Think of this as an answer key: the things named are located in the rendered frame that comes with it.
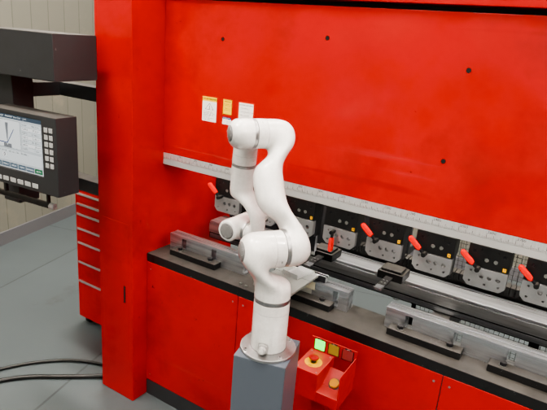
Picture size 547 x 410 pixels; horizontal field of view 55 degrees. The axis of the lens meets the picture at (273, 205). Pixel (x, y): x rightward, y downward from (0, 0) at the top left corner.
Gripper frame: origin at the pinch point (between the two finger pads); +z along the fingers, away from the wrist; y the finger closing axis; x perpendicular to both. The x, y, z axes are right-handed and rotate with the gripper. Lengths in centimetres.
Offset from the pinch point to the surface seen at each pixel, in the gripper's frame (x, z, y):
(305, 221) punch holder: 11.2, 12.3, -3.1
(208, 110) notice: -59, 13, 1
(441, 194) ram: 39, 13, -58
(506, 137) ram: 37, 13, -88
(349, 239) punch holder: 29.5, 13.8, -13.9
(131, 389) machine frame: 17, -8, 142
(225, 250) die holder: -5.9, 14.0, 46.0
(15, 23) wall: -302, 103, 160
